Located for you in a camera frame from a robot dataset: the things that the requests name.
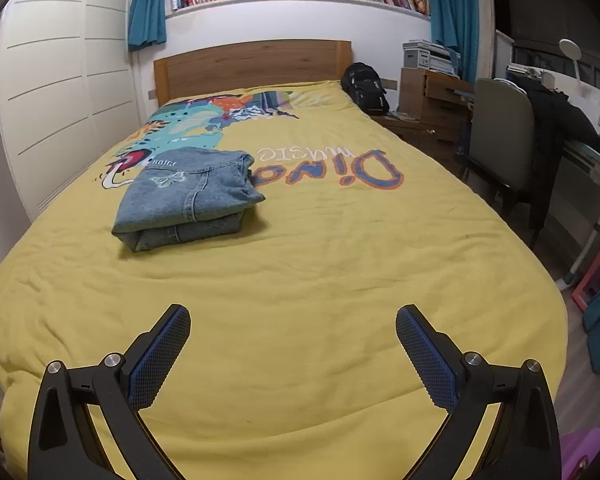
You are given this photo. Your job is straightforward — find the white wardrobe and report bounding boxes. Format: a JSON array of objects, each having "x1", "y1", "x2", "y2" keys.
[{"x1": 0, "y1": 0, "x2": 143, "y2": 223}]

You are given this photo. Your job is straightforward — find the wooden headboard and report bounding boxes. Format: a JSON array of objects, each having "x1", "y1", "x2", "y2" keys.
[{"x1": 153, "y1": 40, "x2": 353, "y2": 108}]

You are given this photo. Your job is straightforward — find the wooden cabinet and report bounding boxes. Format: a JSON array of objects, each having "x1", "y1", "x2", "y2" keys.
[{"x1": 375, "y1": 67, "x2": 476, "y2": 148}]

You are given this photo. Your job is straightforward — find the black backpack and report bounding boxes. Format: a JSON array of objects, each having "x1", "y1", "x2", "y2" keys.
[{"x1": 340, "y1": 62, "x2": 391, "y2": 116}]

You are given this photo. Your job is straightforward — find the black coat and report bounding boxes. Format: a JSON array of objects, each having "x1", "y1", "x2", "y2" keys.
[{"x1": 522, "y1": 77, "x2": 600, "y2": 251}]

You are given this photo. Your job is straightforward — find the blue denim jacket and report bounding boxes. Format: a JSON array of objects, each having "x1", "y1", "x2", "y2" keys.
[{"x1": 111, "y1": 147, "x2": 267, "y2": 253}]

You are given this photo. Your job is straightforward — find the yellow printed blanket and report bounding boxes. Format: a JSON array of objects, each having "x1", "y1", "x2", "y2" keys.
[{"x1": 0, "y1": 85, "x2": 567, "y2": 480}]

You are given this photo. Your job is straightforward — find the white printer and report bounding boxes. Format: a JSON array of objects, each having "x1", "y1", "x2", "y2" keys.
[{"x1": 402, "y1": 39, "x2": 456, "y2": 73}]

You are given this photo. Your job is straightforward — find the blue curtain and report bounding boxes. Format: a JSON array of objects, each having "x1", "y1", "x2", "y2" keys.
[
  {"x1": 127, "y1": 0, "x2": 168, "y2": 52},
  {"x1": 420, "y1": 0, "x2": 481, "y2": 81}
]

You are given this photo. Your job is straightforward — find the white desk lamp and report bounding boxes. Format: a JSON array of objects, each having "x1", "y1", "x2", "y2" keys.
[{"x1": 559, "y1": 38, "x2": 588, "y2": 91}]

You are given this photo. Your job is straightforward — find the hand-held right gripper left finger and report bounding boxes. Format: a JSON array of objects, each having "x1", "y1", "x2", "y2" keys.
[{"x1": 27, "y1": 303, "x2": 192, "y2": 480}]

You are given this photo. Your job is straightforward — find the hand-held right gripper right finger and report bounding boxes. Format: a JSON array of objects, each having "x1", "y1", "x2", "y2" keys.
[{"x1": 396, "y1": 304, "x2": 562, "y2": 480}]

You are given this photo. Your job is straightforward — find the grey chair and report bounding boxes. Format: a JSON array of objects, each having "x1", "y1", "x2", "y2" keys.
[{"x1": 460, "y1": 77, "x2": 543, "y2": 216}]

